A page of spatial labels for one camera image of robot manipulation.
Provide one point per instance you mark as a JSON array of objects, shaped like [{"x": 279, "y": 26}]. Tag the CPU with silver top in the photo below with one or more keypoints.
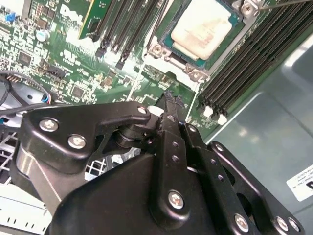
[{"x": 203, "y": 29}]

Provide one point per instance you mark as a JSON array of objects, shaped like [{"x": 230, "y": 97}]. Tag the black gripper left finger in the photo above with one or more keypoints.
[{"x": 73, "y": 122}]

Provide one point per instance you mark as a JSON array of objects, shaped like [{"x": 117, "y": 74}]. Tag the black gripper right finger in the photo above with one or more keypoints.
[{"x": 220, "y": 186}]

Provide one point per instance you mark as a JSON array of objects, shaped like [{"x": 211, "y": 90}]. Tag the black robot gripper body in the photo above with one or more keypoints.
[{"x": 110, "y": 208}]

